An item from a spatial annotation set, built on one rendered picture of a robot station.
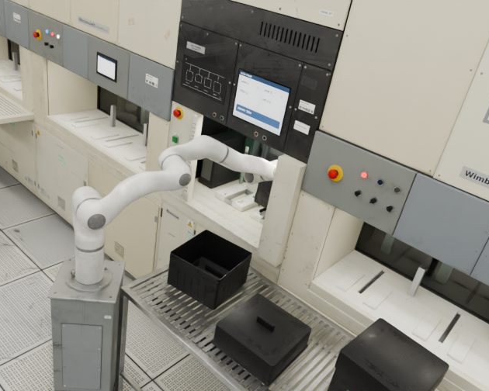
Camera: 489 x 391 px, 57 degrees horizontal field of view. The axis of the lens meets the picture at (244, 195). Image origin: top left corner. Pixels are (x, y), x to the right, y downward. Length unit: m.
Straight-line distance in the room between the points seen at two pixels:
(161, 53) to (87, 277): 1.19
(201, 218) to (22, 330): 1.27
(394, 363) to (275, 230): 0.78
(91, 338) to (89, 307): 0.18
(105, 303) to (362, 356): 1.08
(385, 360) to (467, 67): 1.01
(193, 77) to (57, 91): 1.57
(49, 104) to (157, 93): 1.31
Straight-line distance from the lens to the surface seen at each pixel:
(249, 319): 1.89
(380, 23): 1.77
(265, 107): 2.04
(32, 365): 2.87
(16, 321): 3.11
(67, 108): 3.76
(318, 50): 1.88
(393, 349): 1.77
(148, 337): 2.95
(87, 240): 1.98
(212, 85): 2.24
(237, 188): 2.73
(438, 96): 1.70
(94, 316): 2.13
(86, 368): 2.37
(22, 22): 3.75
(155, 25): 2.53
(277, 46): 1.99
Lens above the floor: 2.14
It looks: 28 degrees down
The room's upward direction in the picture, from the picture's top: 11 degrees clockwise
